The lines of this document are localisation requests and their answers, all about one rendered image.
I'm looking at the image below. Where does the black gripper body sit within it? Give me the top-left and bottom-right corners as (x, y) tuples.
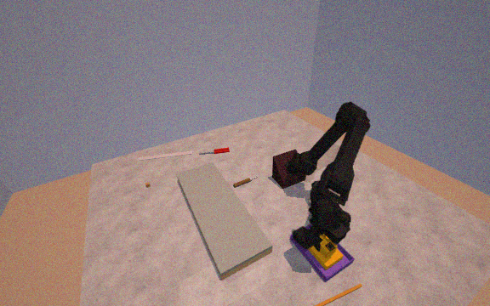
(293, 208), (351, 249)

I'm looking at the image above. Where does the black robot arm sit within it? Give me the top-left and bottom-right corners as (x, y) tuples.
(284, 102), (371, 244)

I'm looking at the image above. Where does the orange thin rod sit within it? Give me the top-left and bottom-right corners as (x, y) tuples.
(315, 284), (362, 306)

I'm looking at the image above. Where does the purple tray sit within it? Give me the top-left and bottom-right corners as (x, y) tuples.
(290, 234), (355, 282)

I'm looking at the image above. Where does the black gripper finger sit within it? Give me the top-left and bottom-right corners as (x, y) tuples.
(314, 238), (323, 252)

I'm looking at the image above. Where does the brown hexagonal rod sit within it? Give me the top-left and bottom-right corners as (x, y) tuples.
(233, 178), (254, 187)

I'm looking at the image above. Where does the red-handled awl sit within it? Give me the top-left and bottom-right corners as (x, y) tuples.
(199, 148), (230, 155)

